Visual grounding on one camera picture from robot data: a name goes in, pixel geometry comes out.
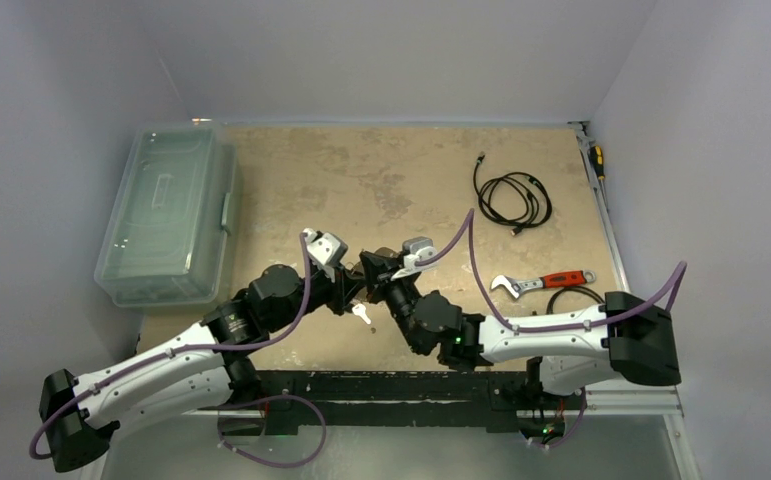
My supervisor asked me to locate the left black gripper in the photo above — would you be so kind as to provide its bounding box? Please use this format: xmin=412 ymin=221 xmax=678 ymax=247
xmin=268 ymin=260 xmax=366 ymax=332

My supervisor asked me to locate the silver key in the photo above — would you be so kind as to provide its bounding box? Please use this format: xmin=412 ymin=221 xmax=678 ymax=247
xmin=351 ymin=303 xmax=372 ymax=325

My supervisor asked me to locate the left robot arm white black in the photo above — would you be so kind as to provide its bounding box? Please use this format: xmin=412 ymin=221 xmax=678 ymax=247
xmin=29 ymin=261 xmax=366 ymax=473

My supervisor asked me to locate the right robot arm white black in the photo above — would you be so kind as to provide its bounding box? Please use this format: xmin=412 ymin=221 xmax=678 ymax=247
xmin=360 ymin=250 xmax=687 ymax=407

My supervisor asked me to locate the clear plastic storage bin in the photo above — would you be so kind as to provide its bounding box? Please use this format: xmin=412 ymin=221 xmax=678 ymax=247
xmin=94 ymin=121 xmax=241 ymax=311

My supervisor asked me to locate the yellow black screwdriver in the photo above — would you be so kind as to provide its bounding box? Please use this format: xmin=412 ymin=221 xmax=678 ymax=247
xmin=588 ymin=145 xmax=605 ymax=182

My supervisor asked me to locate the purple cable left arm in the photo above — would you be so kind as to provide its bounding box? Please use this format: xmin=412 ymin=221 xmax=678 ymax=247
xmin=28 ymin=231 xmax=313 ymax=461

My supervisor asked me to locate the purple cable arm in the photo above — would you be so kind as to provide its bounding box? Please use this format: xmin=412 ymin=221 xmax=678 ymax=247
xmin=28 ymin=231 xmax=313 ymax=461
xmin=414 ymin=209 xmax=688 ymax=335

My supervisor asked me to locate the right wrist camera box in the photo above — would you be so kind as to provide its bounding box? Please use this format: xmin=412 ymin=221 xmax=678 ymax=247
xmin=390 ymin=236 xmax=438 ymax=280

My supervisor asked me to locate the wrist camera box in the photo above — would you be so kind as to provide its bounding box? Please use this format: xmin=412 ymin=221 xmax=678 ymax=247
xmin=302 ymin=228 xmax=348 ymax=282
xmin=390 ymin=236 xmax=438 ymax=280

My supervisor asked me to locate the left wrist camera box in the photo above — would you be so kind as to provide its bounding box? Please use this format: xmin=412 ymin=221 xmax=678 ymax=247
xmin=302 ymin=228 xmax=348 ymax=282

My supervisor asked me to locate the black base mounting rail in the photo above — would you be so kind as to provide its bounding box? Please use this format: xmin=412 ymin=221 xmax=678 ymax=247
xmin=215 ymin=368 xmax=588 ymax=439

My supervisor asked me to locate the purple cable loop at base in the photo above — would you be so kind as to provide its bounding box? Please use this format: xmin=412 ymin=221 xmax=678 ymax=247
xmin=215 ymin=394 xmax=328 ymax=470

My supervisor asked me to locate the coiled black cable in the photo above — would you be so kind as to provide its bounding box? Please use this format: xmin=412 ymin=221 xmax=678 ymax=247
xmin=472 ymin=153 xmax=553 ymax=237

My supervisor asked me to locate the black cable near wrench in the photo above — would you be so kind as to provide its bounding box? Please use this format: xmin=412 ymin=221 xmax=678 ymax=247
xmin=545 ymin=286 xmax=606 ymax=317

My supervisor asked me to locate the red handled adjustable wrench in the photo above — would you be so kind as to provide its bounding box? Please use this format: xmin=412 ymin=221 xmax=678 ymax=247
xmin=490 ymin=270 xmax=596 ymax=300

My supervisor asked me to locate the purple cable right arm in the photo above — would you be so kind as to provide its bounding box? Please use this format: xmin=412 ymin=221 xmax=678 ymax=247
xmin=414 ymin=209 xmax=688 ymax=335

